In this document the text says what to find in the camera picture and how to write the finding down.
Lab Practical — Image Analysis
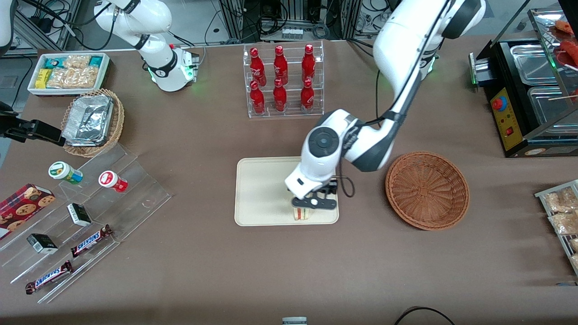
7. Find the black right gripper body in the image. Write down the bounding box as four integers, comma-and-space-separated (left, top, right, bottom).
0, 102, 22, 141

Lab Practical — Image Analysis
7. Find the cream plastic tray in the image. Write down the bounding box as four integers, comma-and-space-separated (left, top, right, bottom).
234, 156, 340, 226

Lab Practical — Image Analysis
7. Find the light wicker basket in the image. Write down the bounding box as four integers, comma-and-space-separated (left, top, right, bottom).
61, 88, 125, 158

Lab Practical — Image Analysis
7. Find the brown wicker basket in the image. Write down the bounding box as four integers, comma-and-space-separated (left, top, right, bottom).
385, 151, 470, 231

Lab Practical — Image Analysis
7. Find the green lid snack cup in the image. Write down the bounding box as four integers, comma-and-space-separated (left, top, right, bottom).
48, 161, 84, 185

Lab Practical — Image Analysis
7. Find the aluminium foil containers stack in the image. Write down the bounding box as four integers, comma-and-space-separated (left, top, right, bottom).
62, 94, 114, 147

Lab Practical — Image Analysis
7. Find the yellow snack packet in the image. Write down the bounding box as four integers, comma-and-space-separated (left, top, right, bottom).
35, 69, 53, 90

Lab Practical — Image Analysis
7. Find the clear cracker bag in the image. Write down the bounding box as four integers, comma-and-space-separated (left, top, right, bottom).
63, 55, 92, 70
47, 67, 98, 89

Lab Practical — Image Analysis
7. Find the clear acrylic bottle rack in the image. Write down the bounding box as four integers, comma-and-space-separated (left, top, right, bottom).
243, 40, 325, 119

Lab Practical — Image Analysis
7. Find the red cookie box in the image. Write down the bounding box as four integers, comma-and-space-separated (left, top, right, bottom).
0, 183, 56, 241

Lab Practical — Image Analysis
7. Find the red lid snack cup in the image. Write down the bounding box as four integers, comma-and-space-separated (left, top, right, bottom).
98, 171, 129, 194

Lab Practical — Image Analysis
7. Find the red soda bottle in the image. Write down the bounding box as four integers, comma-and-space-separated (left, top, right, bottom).
273, 79, 288, 112
250, 80, 266, 114
250, 47, 267, 86
300, 79, 315, 111
274, 45, 289, 85
302, 44, 316, 83

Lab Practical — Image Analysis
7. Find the white snack bin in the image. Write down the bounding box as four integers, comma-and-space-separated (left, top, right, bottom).
28, 52, 112, 97

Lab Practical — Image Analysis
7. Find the small black box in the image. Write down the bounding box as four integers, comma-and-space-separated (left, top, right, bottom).
26, 233, 59, 255
67, 203, 93, 228

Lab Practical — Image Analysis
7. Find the clear acrylic step display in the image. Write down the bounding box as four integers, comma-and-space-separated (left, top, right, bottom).
0, 143, 172, 304

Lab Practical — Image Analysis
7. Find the Snickers bar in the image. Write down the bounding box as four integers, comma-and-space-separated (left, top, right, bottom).
25, 260, 74, 295
70, 224, 114, 258

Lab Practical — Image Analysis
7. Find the black hot food display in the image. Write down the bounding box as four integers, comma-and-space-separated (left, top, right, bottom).
468, 0, 578, 158

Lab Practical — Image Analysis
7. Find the steel food pan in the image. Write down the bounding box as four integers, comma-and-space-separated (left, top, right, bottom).
510, 44, 555, 85
527, 85, 578, 125

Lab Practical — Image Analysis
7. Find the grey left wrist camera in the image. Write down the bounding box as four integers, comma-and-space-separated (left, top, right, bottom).
291, 194, 338, 211

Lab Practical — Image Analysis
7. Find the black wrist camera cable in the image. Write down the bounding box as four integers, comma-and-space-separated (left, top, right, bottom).
324, 68, 410, 199

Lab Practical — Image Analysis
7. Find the black looped cable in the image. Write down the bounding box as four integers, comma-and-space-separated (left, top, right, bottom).
394, 306, 457, 325

